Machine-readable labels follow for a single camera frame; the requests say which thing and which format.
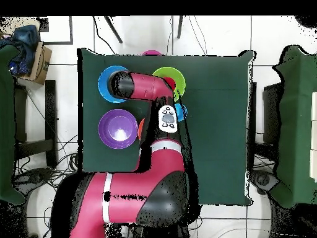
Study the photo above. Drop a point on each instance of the blue fabric bag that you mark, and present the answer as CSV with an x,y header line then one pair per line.
x,y
26,47

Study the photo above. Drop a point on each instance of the large magenta bowl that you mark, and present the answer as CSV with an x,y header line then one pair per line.
x,y
151,52

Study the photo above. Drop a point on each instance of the dark green table cloth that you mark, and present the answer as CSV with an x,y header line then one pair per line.
x,y
218,148

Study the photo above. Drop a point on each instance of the black tripod leg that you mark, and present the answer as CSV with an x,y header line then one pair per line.
x,y
180,27
114,30

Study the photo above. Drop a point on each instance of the orange bowl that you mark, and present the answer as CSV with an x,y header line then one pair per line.
x,y
141,129

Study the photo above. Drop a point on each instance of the black stool frame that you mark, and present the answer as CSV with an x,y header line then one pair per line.
x,y
50,111
271,111

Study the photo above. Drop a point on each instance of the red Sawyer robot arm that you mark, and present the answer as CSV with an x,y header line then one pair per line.
x,y
128,193

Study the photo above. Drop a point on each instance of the green bowl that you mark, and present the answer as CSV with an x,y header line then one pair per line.
x,y
179,79

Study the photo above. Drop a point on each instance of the black framed board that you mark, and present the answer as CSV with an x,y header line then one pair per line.
x,y
71,29

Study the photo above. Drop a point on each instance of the blue bowl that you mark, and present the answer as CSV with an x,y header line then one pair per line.
x,y
103,84

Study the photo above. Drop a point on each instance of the blue cup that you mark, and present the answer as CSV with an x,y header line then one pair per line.
x,y
180,112

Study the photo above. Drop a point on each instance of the green cloth side table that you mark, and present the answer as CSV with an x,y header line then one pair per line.
x,y
6,124
297,124

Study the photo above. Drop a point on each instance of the purple bowl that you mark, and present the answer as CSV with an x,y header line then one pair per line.
x,y
118,129

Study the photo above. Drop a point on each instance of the cardboard box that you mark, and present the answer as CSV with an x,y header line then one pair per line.
x,y
42,64

